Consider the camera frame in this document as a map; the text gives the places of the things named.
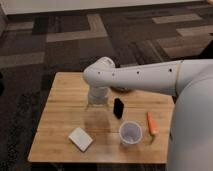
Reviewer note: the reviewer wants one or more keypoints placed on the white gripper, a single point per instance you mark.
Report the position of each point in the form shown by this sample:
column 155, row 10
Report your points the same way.
column 97, row 96

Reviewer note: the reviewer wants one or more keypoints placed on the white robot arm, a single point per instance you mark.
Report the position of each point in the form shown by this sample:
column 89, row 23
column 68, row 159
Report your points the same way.
column 190, row 142

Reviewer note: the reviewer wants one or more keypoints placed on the black standing eraser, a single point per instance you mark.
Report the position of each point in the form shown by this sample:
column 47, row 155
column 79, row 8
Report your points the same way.
column 118, row 108

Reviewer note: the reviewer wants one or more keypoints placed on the dark blue bowl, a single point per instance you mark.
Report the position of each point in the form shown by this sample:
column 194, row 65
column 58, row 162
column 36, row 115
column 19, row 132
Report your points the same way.
column 120, row 89

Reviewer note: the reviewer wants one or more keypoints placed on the clear plastic cup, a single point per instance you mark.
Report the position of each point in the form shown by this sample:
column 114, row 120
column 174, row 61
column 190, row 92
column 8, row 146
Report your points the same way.
column 130, row 133

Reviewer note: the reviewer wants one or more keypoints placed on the wooden table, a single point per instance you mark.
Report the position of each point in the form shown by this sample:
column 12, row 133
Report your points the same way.
column 65, row 111

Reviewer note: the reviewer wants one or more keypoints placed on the orange carrot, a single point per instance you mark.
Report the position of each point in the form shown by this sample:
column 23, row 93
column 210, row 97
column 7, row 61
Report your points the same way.
column 153, row 130

